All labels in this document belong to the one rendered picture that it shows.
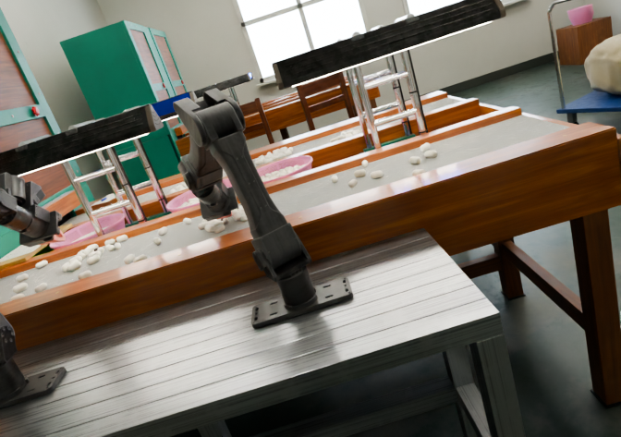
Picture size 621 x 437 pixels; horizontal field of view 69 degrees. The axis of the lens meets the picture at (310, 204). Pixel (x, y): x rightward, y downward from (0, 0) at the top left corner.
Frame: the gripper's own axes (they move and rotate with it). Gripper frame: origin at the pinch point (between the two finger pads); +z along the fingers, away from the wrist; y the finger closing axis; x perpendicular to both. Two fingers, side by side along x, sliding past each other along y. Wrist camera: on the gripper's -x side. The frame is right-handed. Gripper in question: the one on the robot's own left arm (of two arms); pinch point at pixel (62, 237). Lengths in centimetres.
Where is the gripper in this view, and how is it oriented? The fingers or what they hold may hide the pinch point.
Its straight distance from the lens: 139.7
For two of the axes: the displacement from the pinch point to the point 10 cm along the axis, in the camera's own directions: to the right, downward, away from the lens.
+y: -9.5, 3.0, 0.6
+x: 2.5, 8.8, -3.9
